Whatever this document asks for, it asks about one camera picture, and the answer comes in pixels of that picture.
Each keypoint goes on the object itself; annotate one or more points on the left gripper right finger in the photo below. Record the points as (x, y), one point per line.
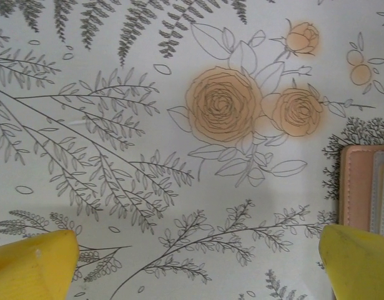
(360, 268)

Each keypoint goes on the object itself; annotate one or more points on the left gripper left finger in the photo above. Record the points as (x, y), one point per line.
(29, 268)

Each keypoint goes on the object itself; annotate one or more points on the pink card holder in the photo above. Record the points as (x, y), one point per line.
(357, 187)

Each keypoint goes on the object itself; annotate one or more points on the floral table cover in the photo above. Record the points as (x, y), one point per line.
(179, 193)

